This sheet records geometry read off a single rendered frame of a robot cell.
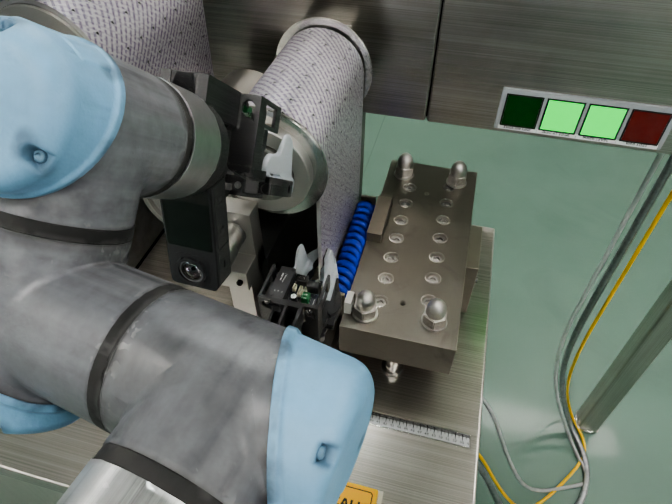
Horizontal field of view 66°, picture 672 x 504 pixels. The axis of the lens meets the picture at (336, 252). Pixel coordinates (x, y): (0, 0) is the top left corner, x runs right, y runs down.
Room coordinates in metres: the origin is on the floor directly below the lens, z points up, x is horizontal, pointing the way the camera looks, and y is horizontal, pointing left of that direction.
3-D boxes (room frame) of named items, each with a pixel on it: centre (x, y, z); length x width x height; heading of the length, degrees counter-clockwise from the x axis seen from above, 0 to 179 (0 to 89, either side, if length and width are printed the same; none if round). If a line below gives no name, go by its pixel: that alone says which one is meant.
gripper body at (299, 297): (0.36, 0.05, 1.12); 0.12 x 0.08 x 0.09; 165
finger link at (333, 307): (0.41, 0.02, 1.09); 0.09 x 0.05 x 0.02; 164
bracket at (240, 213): (0.45, 0.13, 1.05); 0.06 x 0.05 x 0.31; 165
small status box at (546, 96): (0.70, -0.38, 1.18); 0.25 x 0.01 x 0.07; 75
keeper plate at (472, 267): (0.59, -0.23, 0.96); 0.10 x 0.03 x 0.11; 165
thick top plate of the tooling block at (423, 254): (0.59, -0.13, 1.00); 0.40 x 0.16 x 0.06; 165
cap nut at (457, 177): (0.74, -0.22, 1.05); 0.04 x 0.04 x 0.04
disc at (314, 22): (0.73, 0.02, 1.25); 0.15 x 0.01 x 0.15; 75
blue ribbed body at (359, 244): (0.58, -0.03, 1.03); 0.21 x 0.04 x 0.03; 165
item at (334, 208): (0.59, -0.01, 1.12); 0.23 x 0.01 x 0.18; 165
